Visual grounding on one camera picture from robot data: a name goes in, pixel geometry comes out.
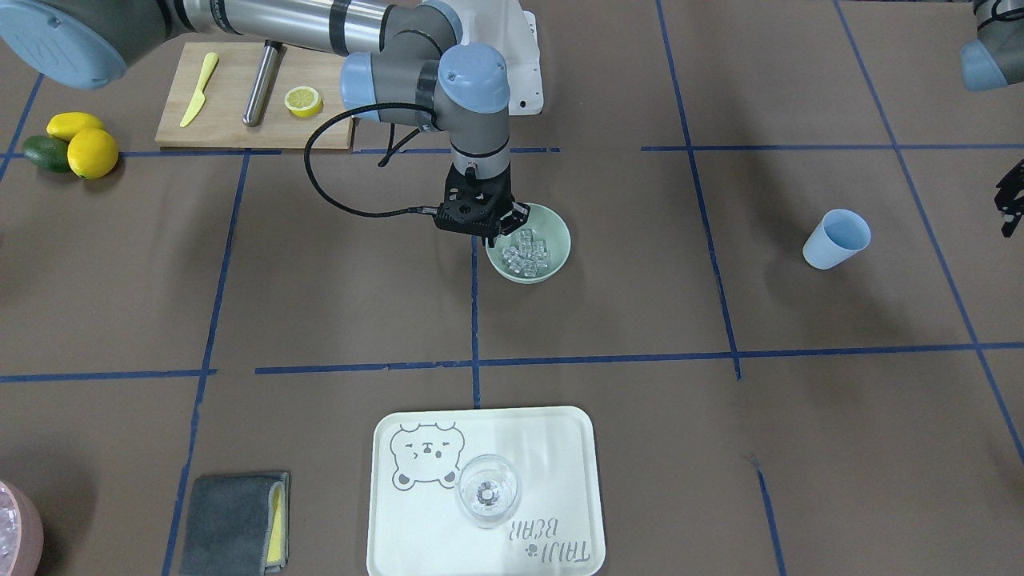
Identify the pink bowl with ice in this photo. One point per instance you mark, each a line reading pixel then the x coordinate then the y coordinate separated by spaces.
pixel 22 532

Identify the green bowl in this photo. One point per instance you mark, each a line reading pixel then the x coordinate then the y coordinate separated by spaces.
pixel 549 225

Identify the grey folded cloth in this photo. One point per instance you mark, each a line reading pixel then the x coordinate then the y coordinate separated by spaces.
pixel 237 525

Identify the yellow plastic knife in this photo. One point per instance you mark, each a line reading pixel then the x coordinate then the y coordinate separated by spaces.
pixel 198 97

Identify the wooden cutting board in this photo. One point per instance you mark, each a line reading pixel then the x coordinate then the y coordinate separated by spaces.
pixel 220 124

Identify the half lemon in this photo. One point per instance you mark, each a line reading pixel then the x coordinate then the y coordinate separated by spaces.
pixel 303 101

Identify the steel muddler black tip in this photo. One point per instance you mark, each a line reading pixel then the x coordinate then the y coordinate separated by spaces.
pixel 262 83

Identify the yellow lemon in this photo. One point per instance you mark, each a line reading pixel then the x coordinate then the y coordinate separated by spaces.
pixel 66 125
pixel 93 153

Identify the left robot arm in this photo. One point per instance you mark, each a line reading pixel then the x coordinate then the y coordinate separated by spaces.
pixel 993 60

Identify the yellow lemon lower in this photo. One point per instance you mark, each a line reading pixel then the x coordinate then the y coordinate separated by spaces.
pixel 93 153

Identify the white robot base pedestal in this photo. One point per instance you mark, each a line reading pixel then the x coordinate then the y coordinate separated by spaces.
pixel 527 96

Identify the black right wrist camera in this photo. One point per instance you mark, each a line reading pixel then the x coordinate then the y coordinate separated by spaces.
pixel 467 219

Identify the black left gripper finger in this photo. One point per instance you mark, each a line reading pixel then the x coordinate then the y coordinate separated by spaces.
pixel 1009 199

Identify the yellow lemon upper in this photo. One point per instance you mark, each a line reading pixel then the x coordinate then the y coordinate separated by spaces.
pixel 66 125

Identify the light blue cup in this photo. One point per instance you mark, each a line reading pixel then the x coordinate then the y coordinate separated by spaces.
pixel 838 236

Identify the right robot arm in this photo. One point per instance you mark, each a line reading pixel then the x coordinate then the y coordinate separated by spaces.
pixel 411 66

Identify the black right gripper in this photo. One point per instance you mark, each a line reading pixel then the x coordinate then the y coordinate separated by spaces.
pixel 515 214

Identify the green lime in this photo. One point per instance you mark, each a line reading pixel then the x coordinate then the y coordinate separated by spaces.
pixel 47 153

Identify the clear wine glass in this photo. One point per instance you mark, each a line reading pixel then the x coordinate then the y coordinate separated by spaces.
pixel 489 490

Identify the white bear tray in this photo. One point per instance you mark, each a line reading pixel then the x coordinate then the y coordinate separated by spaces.
pixel 417 527

